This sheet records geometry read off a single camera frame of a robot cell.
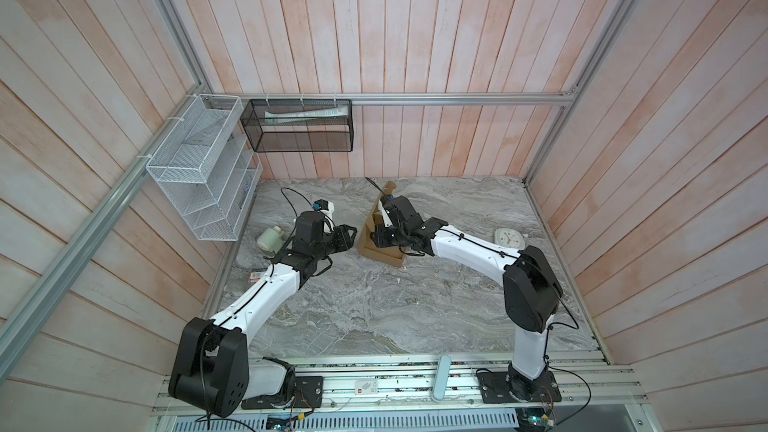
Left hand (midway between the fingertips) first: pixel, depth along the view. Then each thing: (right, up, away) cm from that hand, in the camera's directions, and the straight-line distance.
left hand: (352, 236), depth 84 cm
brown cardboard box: (+4, -4, +6) cm, 8 cm away
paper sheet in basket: (-15, +37, +6) cm, 40 cm away
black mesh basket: (-21, +38, +20) cm, 48 cm away
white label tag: (+4, -37, -11) cm, 39 cm away
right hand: (+6, 0, +5) cm, 8 cm away
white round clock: (+53, -2, +16) cm, 55 cm away
